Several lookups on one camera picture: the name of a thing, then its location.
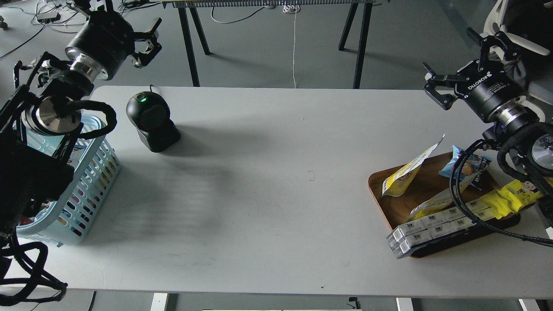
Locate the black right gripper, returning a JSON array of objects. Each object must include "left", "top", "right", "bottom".
[{"left": 422, "top": 27, "right": 528, "bottom": 124}]

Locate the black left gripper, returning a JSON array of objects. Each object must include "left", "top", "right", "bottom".
[{"left": 65, "top": 10, "right": 163, "bottom": 81}]

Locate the yellow white snack pouch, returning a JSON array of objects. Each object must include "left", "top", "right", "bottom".
[{"left": 382, "top": 134, "right": 446, "bottom": 197}]

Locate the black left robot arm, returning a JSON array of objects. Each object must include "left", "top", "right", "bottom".
[{"left": 1, "top": 0, "right": 162, "bottom": 307}]

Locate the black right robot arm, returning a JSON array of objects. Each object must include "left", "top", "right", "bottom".
[{"left": 423, "top": 28, "right": 552, "bottom": 225}]

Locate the blue chips snack bag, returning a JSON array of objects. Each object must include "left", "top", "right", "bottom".
[{"left": 438, "top": 145, "right": 493, "bottom": 180}]

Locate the light blue plastic basket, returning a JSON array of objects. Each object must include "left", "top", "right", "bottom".
[{"left": 16, "top": 136, "right": 120, "bottom": 247}]

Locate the pale yellow snack pouch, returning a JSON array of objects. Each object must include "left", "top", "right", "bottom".
[{"left": 406, "top": 173, "right": 480, "bottom": 222}]

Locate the yellow snack bag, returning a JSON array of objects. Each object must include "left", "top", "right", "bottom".
[{"left": 479, "top": 180, "right": 543, "bottom": 220}]

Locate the white long snack box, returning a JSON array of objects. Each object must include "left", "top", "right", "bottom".
[
  {"left": 388, "top": 207, "right": 474, "bottom": 245},
  {"left": 385, "top": 217, "right": 487, "bottom": 259}
]

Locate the black table legs background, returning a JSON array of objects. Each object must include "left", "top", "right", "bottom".
[{"left": 175, "top": 0, "right": 374, "bottom": 89}]

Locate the white office chair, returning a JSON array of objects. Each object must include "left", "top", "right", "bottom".
[{"left": 483, "top": 0, "right": 552, "bottom": 122}]

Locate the black barcode scanner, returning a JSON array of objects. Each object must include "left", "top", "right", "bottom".
[{"left": 126, "top": 91, "right": 181, "bottom": 153}]

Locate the brown wooden tray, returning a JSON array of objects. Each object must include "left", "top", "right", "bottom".
[{"left": 368, "top": 151, "right": 521, "bottom": 259}]

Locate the white hanging cable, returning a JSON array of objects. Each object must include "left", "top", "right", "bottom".
[{"left": 283, "top": 4, "right": 301, "bottom": 89}]

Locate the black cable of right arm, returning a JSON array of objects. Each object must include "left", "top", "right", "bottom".
[{"left": 449, "top": 139, "right": 553, "bottom": 248}]

